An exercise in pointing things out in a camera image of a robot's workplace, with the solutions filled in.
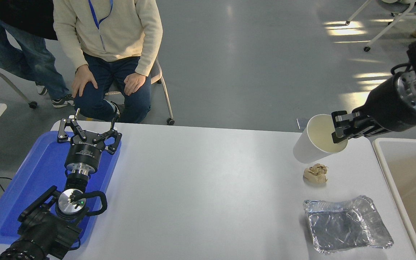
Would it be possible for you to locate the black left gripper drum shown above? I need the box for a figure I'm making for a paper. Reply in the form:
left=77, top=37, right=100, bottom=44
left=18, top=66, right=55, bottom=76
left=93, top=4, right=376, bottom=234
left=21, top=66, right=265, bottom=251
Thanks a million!
left=65, top=140, right=107, bottom=171

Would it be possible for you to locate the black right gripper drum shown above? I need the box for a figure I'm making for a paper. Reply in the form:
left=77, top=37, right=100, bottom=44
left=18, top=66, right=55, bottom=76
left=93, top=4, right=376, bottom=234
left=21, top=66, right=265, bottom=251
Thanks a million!
left=352, top=74, right=416, bottom=133

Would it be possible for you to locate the white paper cup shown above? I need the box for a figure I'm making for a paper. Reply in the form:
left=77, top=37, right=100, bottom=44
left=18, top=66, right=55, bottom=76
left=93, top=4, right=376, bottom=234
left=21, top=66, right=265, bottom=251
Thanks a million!
left=293, top=114, right=349, bottom=165

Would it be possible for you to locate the person's right hand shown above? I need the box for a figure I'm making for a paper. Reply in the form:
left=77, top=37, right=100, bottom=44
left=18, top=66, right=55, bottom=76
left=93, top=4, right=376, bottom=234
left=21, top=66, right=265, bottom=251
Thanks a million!
left=71, top=64, right=98, bottom=98

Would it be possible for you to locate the person's left hand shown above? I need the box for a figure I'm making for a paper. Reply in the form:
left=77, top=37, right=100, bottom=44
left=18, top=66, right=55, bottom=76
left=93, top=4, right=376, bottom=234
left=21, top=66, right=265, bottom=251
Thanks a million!
left=124, top=72, right=146, bottom=96

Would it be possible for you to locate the crumpled tan paper ball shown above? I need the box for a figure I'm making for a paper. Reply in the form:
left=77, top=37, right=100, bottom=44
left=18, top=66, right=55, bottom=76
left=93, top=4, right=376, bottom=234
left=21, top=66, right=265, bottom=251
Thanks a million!
left=303, top=163, right=329, bottom=184

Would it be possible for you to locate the blue plastic tray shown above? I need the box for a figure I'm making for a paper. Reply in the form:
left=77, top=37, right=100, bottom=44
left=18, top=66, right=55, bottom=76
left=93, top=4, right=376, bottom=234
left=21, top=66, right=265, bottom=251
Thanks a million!
left=0, top=130, right=122, bottom=250

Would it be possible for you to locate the large pale bin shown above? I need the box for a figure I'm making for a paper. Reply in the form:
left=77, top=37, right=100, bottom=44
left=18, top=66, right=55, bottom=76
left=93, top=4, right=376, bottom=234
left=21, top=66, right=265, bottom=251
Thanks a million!
left=373, top=137, right=416, bottom=260

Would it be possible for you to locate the silver foil tray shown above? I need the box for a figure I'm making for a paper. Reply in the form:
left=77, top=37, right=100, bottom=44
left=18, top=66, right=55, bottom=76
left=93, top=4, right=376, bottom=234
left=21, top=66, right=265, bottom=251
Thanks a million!
left=303, top=195, right=394, bottom=254

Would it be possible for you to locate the white frame office chair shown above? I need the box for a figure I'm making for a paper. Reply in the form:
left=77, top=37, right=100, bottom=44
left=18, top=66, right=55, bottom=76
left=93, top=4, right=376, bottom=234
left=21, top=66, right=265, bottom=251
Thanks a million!
left=105, top=58, right=175, bottom=126

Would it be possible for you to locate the white frame wheeled chair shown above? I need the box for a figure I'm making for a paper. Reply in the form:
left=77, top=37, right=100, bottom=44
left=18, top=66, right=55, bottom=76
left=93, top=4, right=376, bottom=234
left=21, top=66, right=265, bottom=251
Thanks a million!
left=345, top=0, right=416, bottom=52

